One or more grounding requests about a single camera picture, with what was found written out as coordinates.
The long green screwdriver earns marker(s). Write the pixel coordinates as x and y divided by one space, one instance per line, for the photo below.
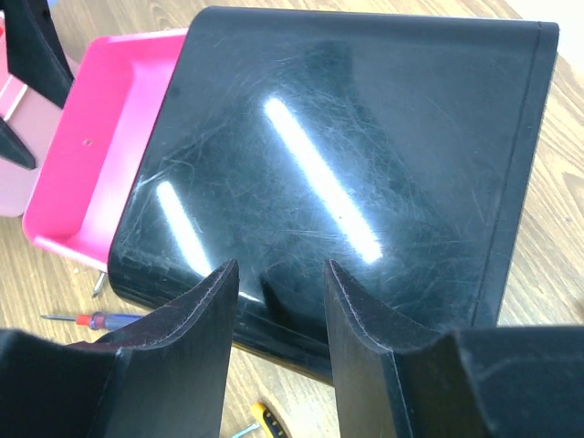
99 285

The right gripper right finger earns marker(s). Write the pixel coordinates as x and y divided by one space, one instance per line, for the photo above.
394 377

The pink top drawer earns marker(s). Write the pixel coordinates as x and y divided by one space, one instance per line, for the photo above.
91 164

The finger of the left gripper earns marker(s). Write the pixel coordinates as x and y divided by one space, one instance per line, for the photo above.
14 150
34 52

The purple red screwdriver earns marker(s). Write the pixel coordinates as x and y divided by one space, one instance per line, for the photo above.
98 320

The pink compartment tray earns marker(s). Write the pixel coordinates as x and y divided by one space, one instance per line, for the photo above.
34 119

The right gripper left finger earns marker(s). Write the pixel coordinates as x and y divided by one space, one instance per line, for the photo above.
163 375

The black drawer cabinet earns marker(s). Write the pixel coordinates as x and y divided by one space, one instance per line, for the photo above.
399 146

